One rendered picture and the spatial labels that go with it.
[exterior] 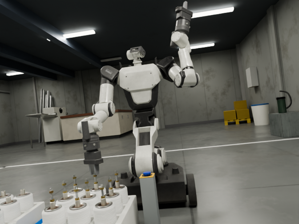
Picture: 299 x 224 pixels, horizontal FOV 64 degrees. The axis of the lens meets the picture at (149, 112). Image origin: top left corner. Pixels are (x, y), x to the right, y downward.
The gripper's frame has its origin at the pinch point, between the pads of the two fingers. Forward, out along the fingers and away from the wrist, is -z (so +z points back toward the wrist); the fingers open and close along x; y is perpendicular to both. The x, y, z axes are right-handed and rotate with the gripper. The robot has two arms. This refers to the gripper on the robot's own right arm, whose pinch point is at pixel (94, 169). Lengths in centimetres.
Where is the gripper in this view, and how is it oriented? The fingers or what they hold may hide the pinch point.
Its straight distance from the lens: 135.3
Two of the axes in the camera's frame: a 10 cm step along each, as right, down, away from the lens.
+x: -8.5, 1.1, 5.1
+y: -5.1, 0.5, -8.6
